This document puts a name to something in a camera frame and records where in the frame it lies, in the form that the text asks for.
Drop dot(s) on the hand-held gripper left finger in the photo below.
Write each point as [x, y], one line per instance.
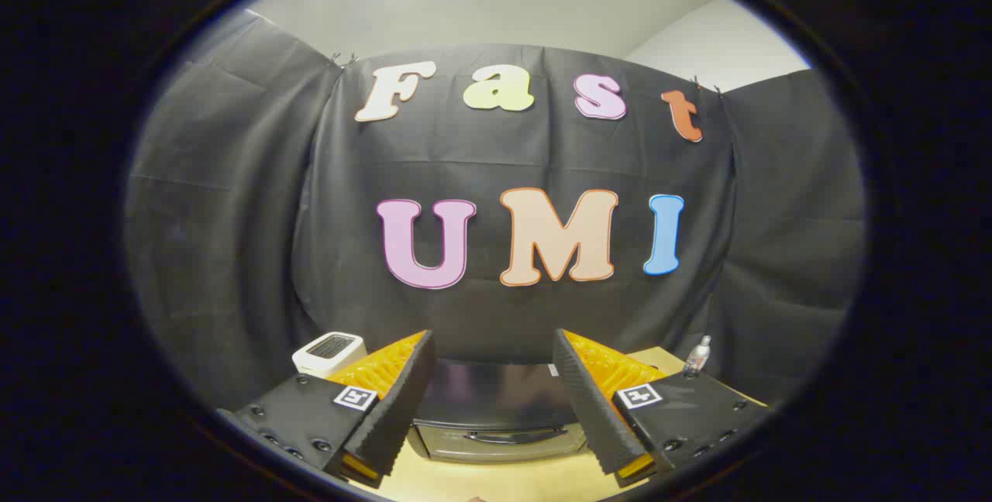
[399, 401]

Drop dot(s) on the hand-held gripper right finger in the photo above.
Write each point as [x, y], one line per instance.
[589, 401]

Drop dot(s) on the black toaster oven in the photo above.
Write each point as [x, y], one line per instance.
[496, 390]

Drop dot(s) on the white bread toaster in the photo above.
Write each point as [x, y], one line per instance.
[329, 351]

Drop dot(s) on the white pink spray bottle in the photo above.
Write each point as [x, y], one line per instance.
[697, 356]

